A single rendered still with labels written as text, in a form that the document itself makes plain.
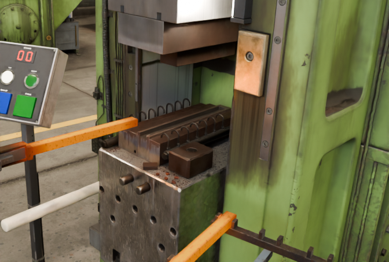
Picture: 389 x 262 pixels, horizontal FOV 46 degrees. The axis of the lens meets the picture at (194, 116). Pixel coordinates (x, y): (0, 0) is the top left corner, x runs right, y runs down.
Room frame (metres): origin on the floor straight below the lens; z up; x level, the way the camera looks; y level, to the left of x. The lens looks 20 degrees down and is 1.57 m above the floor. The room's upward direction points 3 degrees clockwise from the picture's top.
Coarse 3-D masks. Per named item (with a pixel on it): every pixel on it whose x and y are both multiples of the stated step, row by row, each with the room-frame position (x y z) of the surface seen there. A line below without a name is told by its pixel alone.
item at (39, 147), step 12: (120, 120) 1.29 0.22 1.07; (132, 120) 1.30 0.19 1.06; (72, 132) 1.17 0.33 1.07; (84, 132) 1.17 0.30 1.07; (96, 132) 1.20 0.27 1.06; (108, 132) 1.23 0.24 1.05; (12, 144) 1.04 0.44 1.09; (24, 144) 1.04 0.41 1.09; (36, 144) 1.07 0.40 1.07; (48, 144) 1.08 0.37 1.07; (60, 144) 1.11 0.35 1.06; (72, 144) 1.14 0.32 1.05
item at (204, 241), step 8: (224, 216) 1.00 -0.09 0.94; (232, 216) 1.00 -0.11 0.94; (216, 224) 0.96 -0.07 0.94; (224, 224) 0.96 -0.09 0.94; (208, 232) 0.93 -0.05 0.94; (216, 232) 0.93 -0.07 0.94; (224, 232) 0.96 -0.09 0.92; (200, 240) 0.89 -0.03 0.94; (208, 240) 0.89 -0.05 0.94; (184, 248) 0.86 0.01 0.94; (192, 248) 0.86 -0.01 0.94; (200, 248) 0.86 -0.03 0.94; (176, 256) 0.83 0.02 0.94; (184, 256) 0.83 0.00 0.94; (192, 256) 0.84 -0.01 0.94
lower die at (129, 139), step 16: (176, 112) 1.62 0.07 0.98; (192, 112) 1.61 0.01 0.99; (224, 112) 1.62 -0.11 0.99; (128, 128) 1.44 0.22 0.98; (144, 128) 1.42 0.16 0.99; (176, 128) 1.43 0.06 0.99; (192, 128) 1.44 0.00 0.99; (208, 128) 1.48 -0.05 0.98; (128, 144) 1.40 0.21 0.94; (144, 144) 1.35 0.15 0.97; (160, 144) 1.30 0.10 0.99; (176, 144) 1.36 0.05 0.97; (208, 144) 1.48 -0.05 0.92; (160, 160) 1.31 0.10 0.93
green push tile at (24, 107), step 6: (18, 96) 1.54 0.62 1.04; (24, 96) 1.53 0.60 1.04; (18, 102) 1.53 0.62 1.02; (24, 102) 1.52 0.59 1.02; (30, 102) 1.52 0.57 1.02; (18, 108) 1.51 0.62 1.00; (24, 108) 1.51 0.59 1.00; (30, 108) 1.51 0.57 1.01; (18, 114) 1.50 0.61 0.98; (24, 114) 1.50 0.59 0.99; (30, 114) 1.49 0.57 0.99
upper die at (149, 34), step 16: (128, 16) 1.40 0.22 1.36; (128, 32) 1.40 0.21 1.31; (144, 32) 1.35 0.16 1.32; (160, 32) 1.31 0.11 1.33; (176, 32) 1.34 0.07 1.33; (192, 32) 1.40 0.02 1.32; (208, 32) 1.45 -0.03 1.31; (224, 32) 1.51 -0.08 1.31; (144, 48) 1.35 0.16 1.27; (160, 48) 1.31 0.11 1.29; (176, 48) 1.34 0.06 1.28; (192, 48) 1.40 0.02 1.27
